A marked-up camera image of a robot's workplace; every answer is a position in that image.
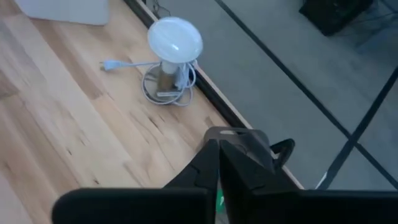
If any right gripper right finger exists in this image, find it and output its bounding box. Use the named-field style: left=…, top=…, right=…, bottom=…
left=219, top=140, right=398, bottom=224

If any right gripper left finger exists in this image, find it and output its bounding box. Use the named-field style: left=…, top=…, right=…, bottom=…
left=52, top=139, right=220, bottom=224

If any green mini stapler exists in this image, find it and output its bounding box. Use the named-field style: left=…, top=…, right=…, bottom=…
left=216, top=189, right=225, bottom=215

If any grey translucent plastic bin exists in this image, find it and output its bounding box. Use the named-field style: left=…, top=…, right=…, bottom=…
left=203, top=126, right=277, bottom=171

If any white mushroom table lamp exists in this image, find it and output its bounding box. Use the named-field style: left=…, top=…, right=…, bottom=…
left=147, top=17, right=203, bottom=105

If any black floor box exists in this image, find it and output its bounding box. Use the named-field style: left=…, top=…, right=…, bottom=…
left=298, top=0, right=374, bottom=37

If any white plastic bin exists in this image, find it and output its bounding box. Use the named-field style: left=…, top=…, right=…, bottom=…
left=14, top=0, right=109, bottom=26

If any black frame hook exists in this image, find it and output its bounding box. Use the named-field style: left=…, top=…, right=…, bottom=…
left=269, top=138, right=296, bottom=170

